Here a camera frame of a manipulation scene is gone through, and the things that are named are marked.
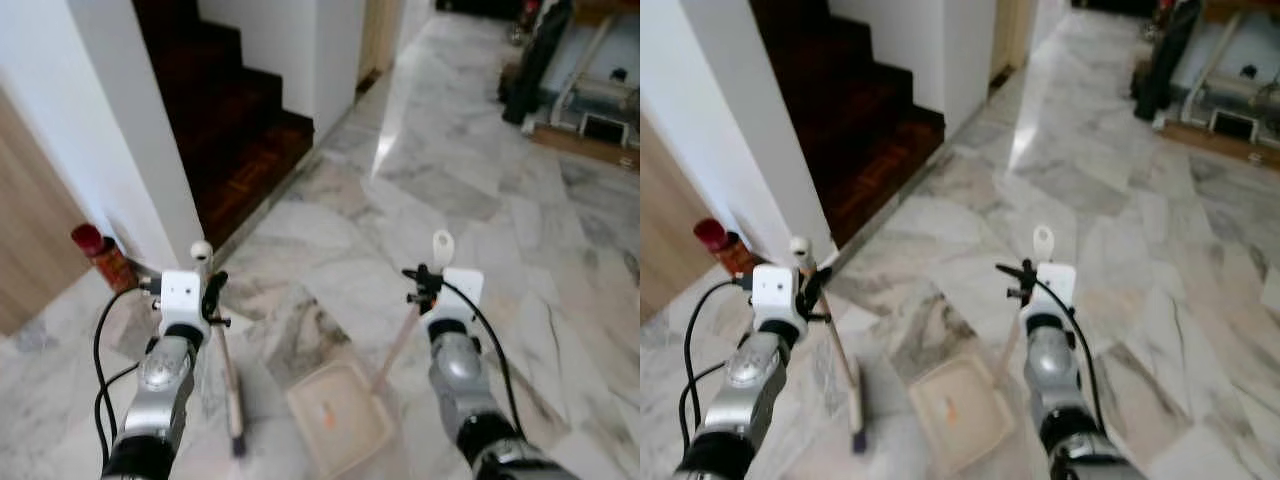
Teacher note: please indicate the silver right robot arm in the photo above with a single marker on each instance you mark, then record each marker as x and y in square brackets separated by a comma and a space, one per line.
[1050, 375]
[460, 375]

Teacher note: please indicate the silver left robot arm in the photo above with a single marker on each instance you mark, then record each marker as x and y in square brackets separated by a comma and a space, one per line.
[165, 375]
[750, 375]

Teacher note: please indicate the small orange scrap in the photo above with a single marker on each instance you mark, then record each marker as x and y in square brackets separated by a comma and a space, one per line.
[330, 415]
[950, 408]

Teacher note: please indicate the dark wooden staircase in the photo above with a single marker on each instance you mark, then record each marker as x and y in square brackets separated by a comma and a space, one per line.
[230, 130]
[850, 120]

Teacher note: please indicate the light wooden cabinet panel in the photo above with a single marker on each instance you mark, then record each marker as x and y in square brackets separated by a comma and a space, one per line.
[665, 230]
[35, 230]

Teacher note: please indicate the black upright bag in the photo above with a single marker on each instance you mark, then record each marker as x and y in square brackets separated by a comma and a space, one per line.
[540, 60]
[1170, 55]

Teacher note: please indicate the grey exercise machine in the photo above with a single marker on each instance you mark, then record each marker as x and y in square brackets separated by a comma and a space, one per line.
[1235, 95]
[600, 95]

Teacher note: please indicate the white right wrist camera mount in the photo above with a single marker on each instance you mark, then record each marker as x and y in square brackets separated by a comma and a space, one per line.
[1057, 285]
[463, 290]

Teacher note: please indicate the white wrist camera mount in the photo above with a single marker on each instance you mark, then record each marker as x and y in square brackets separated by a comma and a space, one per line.
[463, 290]
[180, 295]
[1057, 285]
[775, 295]

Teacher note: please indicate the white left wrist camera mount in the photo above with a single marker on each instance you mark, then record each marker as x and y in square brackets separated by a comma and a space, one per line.
[180, 295]
[775, 295]

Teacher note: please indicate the beige door frame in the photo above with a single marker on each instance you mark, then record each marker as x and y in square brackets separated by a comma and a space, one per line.
[380, 35]
[1012, 35]

